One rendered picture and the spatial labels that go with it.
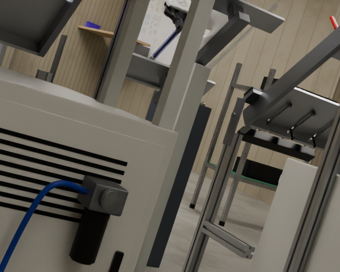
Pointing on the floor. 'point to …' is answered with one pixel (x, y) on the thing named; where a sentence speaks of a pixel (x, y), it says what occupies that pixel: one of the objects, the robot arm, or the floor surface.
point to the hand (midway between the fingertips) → (182, 27)
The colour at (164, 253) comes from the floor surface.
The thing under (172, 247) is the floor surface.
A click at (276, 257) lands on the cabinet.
